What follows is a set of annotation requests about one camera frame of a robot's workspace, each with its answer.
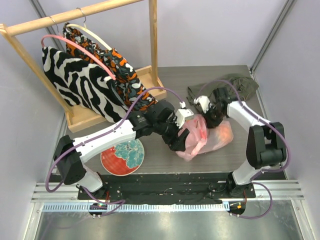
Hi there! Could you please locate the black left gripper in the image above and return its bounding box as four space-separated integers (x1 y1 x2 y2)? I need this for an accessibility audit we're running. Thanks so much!
153 114 189 151

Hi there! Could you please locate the pink plastic bag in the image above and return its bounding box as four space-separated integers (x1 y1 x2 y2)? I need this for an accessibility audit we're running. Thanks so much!
176 114 234 162

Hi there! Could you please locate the olive green cloth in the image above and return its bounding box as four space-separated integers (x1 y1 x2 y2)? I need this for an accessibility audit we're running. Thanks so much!
187 73 259 105

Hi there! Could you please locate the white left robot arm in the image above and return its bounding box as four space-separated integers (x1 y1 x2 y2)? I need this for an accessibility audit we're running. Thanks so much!
53 100 194 200

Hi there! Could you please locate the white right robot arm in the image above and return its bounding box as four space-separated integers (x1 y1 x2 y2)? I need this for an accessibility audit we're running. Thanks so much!
193 87 287 198

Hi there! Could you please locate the red and teal plate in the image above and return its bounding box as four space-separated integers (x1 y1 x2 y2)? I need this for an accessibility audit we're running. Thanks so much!
100 139 145 177

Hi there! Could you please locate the orange black patterned garment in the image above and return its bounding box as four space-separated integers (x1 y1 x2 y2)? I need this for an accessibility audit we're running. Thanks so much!
62 22 158 111

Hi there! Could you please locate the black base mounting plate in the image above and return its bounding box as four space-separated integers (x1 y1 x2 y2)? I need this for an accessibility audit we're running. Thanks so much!
77 173 257 206

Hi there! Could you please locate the wooden clothes rack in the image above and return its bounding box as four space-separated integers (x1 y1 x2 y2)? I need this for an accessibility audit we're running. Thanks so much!
0 0 163 133

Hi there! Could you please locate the black white zebra garment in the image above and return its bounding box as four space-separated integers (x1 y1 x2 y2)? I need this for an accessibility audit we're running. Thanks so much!
42 46 128 123

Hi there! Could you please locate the pink plastic hanger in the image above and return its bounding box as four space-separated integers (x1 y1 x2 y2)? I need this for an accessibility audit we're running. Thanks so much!
40 34 116 80

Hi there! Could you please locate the cream plastic hanger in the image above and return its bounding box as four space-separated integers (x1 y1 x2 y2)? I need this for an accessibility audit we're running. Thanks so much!
66 23 112 51

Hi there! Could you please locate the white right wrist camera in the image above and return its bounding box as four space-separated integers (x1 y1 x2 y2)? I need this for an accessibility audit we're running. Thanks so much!
193 95 211 114

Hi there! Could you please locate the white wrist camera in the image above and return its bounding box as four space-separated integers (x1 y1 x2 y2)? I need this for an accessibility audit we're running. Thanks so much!
174 101 195 129
193 95 211 114

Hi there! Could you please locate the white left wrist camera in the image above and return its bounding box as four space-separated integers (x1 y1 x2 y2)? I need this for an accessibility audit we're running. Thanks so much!
174 101 195 129

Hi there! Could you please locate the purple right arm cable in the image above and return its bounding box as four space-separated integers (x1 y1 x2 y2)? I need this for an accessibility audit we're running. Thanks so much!
193 79 291 220

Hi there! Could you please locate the white perforated cable tray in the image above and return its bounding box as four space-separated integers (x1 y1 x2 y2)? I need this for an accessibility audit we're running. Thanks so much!
42 201 230 213

